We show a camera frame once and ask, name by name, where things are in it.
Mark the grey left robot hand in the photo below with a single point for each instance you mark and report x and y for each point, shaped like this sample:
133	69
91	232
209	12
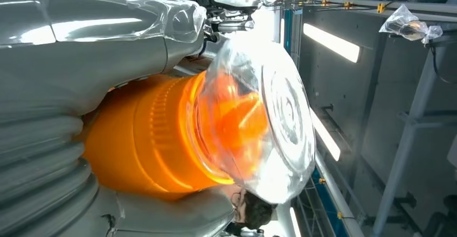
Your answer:
89	67

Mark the ribbed grey left arm sleeve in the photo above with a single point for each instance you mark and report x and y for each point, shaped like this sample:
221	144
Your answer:
39	171

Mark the person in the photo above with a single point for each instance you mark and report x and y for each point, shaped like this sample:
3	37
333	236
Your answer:
255	212

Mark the long ceiling light panel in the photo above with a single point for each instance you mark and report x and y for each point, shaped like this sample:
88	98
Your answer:
325	135
332	42
295	224

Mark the white horizontal pipe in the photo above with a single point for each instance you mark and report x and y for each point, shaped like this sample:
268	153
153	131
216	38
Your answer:
337	196

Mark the plastic-wrapped ceiling device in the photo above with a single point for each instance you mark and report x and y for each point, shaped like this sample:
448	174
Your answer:
408	25

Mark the white slanted support pole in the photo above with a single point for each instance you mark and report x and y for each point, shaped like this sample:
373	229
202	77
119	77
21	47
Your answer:
407	139

